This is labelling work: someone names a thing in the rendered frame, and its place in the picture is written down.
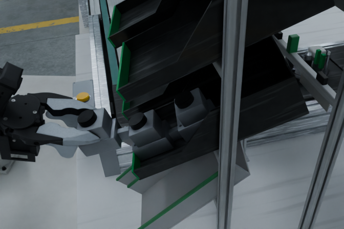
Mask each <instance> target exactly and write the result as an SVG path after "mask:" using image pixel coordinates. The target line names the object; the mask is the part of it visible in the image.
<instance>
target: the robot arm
mask: <svg viewBox="0 0 344 229"><path fill-rule="evenodd" d="M23 70H24V69H22V68H20V67H18V66H16V65H14V64H12V63H9V62H6V64H5V65H4V67H3V68H0V153H1V158H2V159H7V160H14V161H25V162H35V161H36V160H35V156H38V154H39V150H40V145H48V146H52V147H54V148H55V149H56V150H57V151H58V153H59V154H60V155H61V156H62V157H65V158H72V157H73V156H74V154H75V152H76V150H77V148H78V146H79V145H88V144H93V143H96V142H99V141H100V137H99V136H97V135H95V134H94V133H92V132H91V131H89V130H78V129H75V128H64V127H61V126H60V125H59V124H57V123H53V122H48V123H46V124H45V120H43V114H44V113H45V110H47V111H46V117H47V118H49V119H53V120H62V121H64V123H65V124H66V125H67V126H68V127H77V125H78V122H77V118H78V116H79V115H80V114H81V113H82V112H83V111H85V110H89V109H90V110H96V109H97V108H95V107H93V106H91V105H88V104H86V103H84V102H81V101H78V100H75V99H73V98H72V97H68V96H64V95H60V94H55V93H35V94H31V93H27V95H19V94H17V95H15V94H16V92H17V91H18V89H19V88H20V85H21V83H22V80H23V78H22V77H21V76H22V73H23ZM12 95H14V96H13V97H11V96H12ZM11 154H19V155H27V156H28V158H16V157H11Z"/></svg>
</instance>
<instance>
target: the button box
mask: <svg viewBox="0 0 344 229"><path fill-rule="evenodd" d="M82 92H85V93H88V94H89V96H90V98H89V99H88V100H87V101H85V102H84V103H86V104H88V105H91V106H93V107H95V98H94V84H93V79H91V80H85V81H79V82H73V99H75V100H77V98H76V96H77V95H78V94H79V93H82Z"/></svg>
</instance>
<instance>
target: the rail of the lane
mask: <svg viewBox="0 0 344 229"><path fill-rule="evenodd" d="M88 19H89V32H90V45H91V59H92V71H93V84H94V98H95V108H97V109H100V108H103V107H104V108H105V109H106V110H107V112H108V113H109V115H110V116H111V118H112V119H113V118H115V113H114V106H113V103H112V102H111V96H110V88H109V81H108V74H107V69H106V61H105V54H104V47H103V40H102V32H101V27H100V22H99V17H98V14H95V15H94V16H92V15H88ZM99 156H100V159H101V163H102V167H103V171H104V174H105V177H109V176H114V175H119V174H121V171H120V167H119V162H118V157H117V153H116V150H112V151H108V152H104V153H100V154H99Z"/></svg>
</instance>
